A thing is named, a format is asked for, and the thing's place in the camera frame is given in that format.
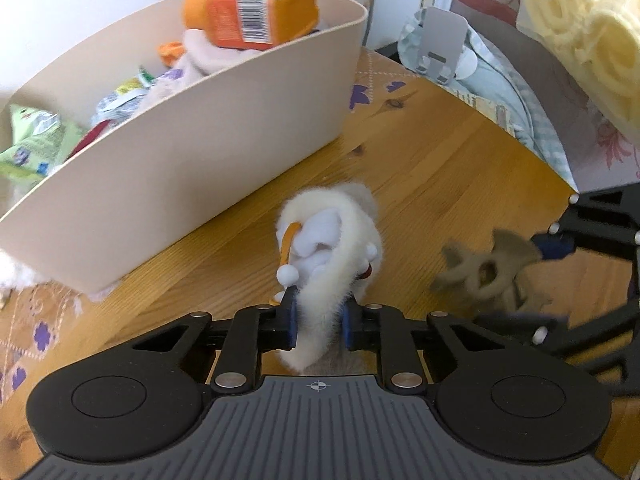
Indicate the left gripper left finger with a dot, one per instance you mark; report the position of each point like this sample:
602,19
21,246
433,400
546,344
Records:
242,340

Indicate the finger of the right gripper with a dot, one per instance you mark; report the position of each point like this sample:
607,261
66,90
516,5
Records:
545,331
605,221

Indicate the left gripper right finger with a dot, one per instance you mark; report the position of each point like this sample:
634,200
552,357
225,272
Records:
394,340

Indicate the taupe hair claw clip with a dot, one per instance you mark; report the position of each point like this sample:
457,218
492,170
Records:
493,281

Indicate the white plush slipper toy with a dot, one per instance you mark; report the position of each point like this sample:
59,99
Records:
330,250

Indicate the green snack packet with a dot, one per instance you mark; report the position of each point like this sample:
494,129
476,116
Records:
42,140

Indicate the orange vitamin bottle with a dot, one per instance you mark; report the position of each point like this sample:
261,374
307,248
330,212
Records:
251,24

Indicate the red white plush headband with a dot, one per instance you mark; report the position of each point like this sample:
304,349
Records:
100,129

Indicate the beige plush sock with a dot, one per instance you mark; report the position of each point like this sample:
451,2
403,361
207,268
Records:
199,60

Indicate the beige plastic storage bin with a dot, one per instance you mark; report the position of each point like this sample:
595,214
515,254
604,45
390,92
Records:
163,173

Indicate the patterned brown table mat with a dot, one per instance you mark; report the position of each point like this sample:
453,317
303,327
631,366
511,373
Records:
230,262

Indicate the white plush lamb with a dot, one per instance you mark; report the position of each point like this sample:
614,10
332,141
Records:
16,276

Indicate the white phone stand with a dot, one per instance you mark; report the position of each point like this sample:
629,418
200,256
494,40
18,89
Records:
442,54

